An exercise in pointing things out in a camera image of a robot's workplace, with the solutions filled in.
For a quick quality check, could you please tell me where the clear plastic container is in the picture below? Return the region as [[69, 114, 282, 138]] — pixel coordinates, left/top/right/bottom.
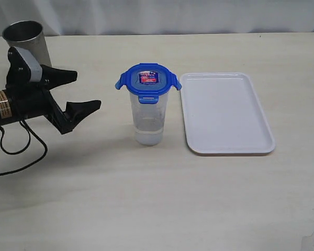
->
[[130, 93, 169, 146]]

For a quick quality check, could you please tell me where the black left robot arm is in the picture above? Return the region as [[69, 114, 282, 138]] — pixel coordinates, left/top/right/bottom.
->
[[0, 47, 102, 134]]

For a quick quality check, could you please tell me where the white rectangular tray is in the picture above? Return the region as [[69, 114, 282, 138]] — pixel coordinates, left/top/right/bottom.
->
[[180, 72, 276, 155]]

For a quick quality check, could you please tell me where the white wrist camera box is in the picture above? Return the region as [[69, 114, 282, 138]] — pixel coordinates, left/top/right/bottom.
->
[[14, 47, 42, 82]]

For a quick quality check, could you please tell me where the blue plastic lid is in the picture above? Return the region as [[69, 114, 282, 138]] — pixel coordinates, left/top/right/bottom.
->
[[115, 63, 182, 104]]

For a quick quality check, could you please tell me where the stainless steel cup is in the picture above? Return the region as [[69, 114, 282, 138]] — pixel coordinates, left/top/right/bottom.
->
[[2, 20, 52, 67]]

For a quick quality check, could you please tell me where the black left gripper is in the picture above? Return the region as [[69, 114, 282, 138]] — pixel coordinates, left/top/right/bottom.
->
[[6, 46, 102, 134]]

